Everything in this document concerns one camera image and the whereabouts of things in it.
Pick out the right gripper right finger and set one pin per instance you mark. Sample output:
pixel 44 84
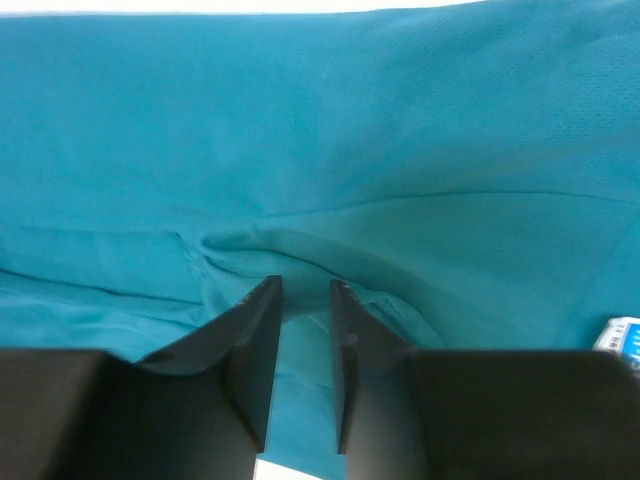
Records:
pixel 373 378

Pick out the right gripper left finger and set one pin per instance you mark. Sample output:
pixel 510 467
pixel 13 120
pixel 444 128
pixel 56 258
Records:
pixel 243 343

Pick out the teal t-shirt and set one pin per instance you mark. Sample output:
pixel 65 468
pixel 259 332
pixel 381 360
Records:
pixel 472 171

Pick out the white clothing tag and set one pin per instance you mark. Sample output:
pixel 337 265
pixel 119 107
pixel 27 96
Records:
pixel 621 337

